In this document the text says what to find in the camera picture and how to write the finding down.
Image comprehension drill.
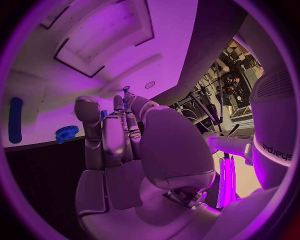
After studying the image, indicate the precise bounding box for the long blue cylinder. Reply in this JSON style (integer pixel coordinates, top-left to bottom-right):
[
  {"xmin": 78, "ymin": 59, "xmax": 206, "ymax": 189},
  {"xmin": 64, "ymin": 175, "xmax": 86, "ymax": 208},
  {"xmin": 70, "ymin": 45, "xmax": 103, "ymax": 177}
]
[{"xmin": 8, "ymin": 97, "xmax": 24, "ymax": 145}]

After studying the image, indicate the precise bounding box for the blue peg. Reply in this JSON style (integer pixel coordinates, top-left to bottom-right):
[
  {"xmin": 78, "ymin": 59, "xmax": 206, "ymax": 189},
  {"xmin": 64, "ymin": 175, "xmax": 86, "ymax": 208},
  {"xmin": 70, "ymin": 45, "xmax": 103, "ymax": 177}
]
[{"xmin": 122, "ymin": 87, "xmax": 131, "ymax": 107}]

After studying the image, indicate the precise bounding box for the blue gear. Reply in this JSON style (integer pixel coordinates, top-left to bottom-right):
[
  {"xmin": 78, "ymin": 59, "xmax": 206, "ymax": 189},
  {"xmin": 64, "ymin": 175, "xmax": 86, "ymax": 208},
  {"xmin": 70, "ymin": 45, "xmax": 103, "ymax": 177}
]
[{"xmin": 55, "ymin": 124, "xmax": 80, "ymax": 145}]

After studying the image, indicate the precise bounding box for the blue block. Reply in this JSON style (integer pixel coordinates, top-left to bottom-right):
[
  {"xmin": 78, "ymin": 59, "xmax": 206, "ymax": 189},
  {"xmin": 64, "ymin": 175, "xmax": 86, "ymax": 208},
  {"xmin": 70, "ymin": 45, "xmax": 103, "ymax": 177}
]
[{"xmin": 100, "ymin": 109, "xmax": 110, "ymax": 124}]

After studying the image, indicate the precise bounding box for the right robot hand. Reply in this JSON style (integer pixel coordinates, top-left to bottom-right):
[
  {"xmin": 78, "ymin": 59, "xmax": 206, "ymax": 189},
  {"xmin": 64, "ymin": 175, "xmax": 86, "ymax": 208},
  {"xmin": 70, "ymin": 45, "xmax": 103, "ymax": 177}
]
[{"xmin": 73, "ymin": 90, "xmax": 222, "ymax": 240}]

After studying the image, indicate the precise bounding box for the glowing light bar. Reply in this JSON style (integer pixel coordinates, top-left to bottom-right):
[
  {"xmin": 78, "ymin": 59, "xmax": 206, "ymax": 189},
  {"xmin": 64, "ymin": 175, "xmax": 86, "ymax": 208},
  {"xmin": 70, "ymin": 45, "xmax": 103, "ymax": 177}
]
[{"xmin": 215, "ymin": 152, "xmax": 238, "ymax": 210}]

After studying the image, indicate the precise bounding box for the white task board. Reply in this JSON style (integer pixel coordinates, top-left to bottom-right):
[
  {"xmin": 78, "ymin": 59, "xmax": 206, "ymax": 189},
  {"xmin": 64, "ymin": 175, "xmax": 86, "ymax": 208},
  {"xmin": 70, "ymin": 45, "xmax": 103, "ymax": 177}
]
[{"xmin": 1, "ymin": 0, "xmax": 201, "ymax": 149}]

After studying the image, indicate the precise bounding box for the white cable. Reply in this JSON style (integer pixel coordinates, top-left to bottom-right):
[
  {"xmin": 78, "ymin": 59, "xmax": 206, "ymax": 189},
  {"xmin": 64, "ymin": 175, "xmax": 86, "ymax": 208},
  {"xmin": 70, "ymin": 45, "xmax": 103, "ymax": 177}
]
[{"xmin": 181, "ymin": 108, "xmax": 227, "ymax": 137}]

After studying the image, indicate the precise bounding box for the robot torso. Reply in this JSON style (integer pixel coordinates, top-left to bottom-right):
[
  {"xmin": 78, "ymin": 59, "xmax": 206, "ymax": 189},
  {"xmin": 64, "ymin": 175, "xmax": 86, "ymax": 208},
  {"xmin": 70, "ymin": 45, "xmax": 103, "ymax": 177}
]
[{"xmin": 248, "ymin": 68, "xmax": 295, "ymax": 191}]

